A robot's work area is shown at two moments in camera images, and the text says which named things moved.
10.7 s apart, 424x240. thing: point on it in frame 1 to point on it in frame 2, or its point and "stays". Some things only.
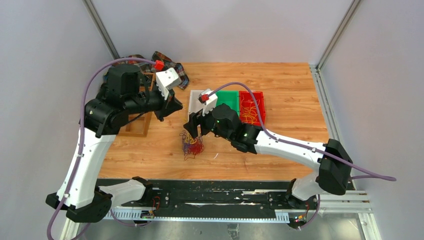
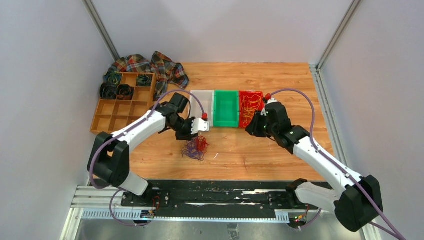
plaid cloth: x=159 y=62 stays
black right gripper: x=191 y=125 to x=253 y=128
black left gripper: x=169 y=106 to x=187 y=136
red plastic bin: x=248 y=112 stays
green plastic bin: x=231 y=98 stays
